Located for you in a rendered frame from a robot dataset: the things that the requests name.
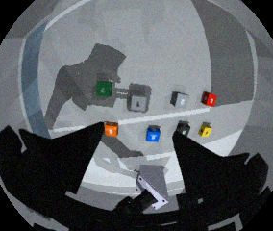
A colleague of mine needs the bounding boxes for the orange block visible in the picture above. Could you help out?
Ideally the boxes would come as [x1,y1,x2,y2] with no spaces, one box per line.
[105,122,118,138]

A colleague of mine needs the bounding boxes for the green block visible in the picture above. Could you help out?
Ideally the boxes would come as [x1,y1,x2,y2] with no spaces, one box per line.
[95,81,113,96]

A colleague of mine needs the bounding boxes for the red block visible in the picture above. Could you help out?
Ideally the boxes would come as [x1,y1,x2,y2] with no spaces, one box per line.
[202,92,217,107]

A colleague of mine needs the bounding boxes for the blue block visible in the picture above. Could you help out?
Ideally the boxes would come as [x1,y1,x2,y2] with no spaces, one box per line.
[145,127,161,142]

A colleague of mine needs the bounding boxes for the yellow block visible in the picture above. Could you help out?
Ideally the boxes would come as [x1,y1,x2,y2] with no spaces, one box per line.
[198,124,212,138]

